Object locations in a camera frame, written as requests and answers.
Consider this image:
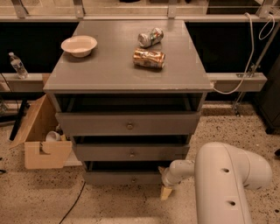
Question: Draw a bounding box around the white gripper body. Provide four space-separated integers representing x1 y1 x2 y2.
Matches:
162 169 179 188

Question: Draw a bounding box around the grey bottom drawer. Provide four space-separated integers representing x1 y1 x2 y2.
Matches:
83 161 171 185

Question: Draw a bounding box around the grey drawer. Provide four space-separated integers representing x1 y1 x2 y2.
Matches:
56 112 200 136
73 143 189 161
83 161 171 185

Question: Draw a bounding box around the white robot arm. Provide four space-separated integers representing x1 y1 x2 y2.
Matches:
158 142 272 224

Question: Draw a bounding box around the grey top drawer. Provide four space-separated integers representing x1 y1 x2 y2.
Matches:
56 112 200 136

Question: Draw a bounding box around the grey middle drawer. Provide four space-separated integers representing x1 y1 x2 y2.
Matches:
73 143 189 161

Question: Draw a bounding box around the grey drawer cabinet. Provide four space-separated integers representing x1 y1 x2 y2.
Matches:
43 19 214 182

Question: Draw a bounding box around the open cardboard box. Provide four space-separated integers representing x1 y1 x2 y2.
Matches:
10 94 79 170

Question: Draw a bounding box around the white cup in box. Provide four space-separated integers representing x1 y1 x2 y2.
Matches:
45 131 61 142

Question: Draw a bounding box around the crushed orange can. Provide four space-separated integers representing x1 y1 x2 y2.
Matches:
133 48 165 69

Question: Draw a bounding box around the crushed silver green can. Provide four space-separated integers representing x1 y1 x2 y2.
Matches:
137 27 164 48

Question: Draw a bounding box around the metal stand pole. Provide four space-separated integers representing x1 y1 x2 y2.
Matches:
233 22 280 117

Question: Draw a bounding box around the white bowl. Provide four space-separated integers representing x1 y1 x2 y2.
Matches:
61 36 97 58

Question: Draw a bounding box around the black leaning bar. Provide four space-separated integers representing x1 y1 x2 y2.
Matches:
10 99 28 141

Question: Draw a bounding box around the clear plastic water bottle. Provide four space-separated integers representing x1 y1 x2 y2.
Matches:
9 52 28 79

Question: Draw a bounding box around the black floor cable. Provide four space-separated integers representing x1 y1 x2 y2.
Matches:
58 180 88 224

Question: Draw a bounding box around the white hanging cable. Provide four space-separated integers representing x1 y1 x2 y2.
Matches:
212 11 277 95

